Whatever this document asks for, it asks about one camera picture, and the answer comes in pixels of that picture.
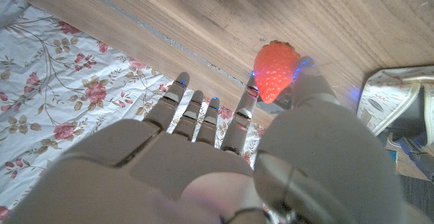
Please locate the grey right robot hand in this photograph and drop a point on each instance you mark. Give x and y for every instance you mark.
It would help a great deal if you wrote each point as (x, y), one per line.
(169, 176)

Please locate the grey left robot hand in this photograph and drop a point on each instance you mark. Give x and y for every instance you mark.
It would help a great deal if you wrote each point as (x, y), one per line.
(413, 149)

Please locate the cream patterned pen bag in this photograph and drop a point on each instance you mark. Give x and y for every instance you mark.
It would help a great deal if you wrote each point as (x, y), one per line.
(386, 95)

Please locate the red strawberry toy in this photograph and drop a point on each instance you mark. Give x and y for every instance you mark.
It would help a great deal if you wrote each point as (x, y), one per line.
(274, 68)

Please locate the floral rose backdrop cloth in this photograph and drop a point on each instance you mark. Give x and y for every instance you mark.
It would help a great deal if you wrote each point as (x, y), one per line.
(68, 98)

